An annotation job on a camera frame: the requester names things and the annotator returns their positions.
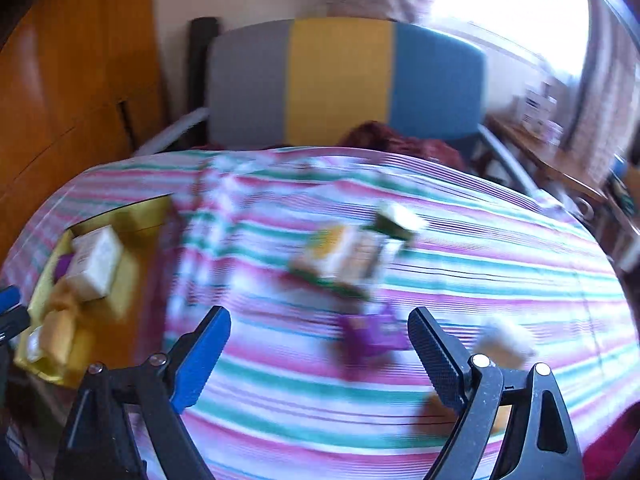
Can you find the green small box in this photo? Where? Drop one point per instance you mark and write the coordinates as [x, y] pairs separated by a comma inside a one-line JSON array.
[[398, 222]]

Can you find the purple packet in tray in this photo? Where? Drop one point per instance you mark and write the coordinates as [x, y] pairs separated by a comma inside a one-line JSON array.
[[62, 266]]

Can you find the white box on desk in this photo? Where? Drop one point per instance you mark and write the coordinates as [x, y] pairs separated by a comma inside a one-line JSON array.
[[535, 108]]

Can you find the black rolled mat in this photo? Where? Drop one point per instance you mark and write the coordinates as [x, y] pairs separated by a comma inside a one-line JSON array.
[[202, 32]]

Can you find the white wrapped roll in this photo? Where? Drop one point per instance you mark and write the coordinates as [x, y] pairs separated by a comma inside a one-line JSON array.
[[506, 343]]

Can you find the pink patterned curtain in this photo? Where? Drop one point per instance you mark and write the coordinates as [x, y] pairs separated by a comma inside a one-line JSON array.
[[608, 100]]

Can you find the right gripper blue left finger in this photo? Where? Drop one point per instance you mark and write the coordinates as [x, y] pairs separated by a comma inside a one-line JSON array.
[[194, 356]]

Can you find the white carton box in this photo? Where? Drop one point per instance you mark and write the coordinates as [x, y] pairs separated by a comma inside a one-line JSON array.
[[96, 258]]

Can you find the gold tray box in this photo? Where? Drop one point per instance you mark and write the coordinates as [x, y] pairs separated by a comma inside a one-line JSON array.
[[121, 329]]

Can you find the grey yellow blue chair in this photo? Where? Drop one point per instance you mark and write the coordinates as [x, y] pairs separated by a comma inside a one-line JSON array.
[[307, 82]]

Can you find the striped tablecloth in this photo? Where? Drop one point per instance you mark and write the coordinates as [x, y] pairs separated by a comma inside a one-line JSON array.
[[280, 404]]

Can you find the purple snack packet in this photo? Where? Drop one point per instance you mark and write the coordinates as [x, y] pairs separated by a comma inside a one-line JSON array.
[[368, 336]]

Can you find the Weidan cracker pack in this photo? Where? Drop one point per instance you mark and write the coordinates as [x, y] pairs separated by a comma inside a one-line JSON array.
[[339, 257]]

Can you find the large sponge cake front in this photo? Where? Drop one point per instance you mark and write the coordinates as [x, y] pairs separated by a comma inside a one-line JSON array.
[[53, 338]]

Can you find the maroon cloth on chair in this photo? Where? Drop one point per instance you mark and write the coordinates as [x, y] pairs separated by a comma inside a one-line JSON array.
[[377, 136]]

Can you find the wooden wardrobe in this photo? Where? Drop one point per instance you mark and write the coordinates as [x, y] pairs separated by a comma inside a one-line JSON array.
[[81, 85]]

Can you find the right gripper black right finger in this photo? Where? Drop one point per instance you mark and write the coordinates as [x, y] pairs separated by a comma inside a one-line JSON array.
[[444, 358]]

